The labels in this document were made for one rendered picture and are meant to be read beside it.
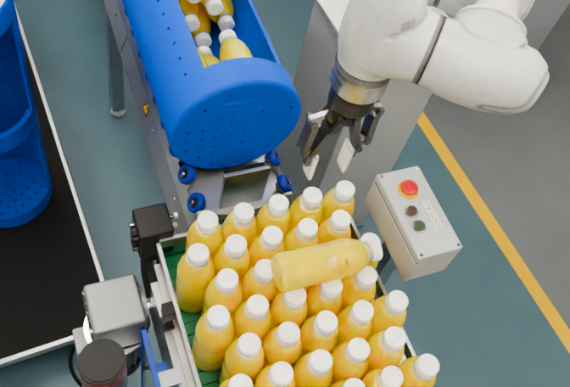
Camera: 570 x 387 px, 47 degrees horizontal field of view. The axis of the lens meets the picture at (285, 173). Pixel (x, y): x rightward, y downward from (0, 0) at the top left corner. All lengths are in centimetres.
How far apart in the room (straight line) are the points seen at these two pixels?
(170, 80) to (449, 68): 62
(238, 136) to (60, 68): 167
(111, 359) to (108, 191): 166
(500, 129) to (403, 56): 228
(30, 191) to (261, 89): 128
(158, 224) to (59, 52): 178
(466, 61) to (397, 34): 10
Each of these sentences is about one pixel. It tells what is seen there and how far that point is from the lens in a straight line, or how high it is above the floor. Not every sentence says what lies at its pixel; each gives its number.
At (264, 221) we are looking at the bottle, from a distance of 130.
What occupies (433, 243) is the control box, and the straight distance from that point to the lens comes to 132.
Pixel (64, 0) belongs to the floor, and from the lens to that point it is 326.
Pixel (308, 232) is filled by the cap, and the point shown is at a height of 110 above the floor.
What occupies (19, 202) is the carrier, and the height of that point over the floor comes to 16.
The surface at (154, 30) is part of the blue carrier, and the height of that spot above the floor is 117.
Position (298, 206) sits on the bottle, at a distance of 132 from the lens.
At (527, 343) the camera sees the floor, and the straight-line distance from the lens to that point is 266.
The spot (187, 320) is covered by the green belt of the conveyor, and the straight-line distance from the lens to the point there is 136.
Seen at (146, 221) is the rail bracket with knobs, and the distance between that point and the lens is 134.
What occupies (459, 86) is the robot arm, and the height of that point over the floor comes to 155.
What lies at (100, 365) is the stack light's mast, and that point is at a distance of 95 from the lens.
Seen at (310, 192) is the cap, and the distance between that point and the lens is 130.
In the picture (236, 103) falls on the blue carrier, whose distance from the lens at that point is 130.
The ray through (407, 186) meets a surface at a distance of 136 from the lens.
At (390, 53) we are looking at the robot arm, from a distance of 92.
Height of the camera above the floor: 216
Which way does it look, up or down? 54 degrees down
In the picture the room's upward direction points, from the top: 17 degrees clockwise
